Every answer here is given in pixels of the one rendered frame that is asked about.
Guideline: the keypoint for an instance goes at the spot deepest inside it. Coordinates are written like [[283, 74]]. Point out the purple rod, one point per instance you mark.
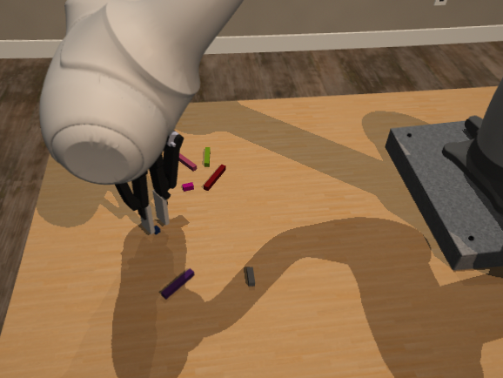
[[175, 285]]

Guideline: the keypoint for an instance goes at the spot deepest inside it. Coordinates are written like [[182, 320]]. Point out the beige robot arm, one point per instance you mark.
[[128, 70]]

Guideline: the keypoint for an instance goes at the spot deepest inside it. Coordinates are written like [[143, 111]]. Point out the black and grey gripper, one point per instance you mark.
[[139, 199]]

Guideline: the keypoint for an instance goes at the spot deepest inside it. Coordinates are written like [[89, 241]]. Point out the pink rod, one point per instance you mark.
[[187, 162]]

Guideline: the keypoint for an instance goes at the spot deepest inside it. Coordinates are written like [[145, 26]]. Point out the small magenta block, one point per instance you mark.
[[188, 186]]

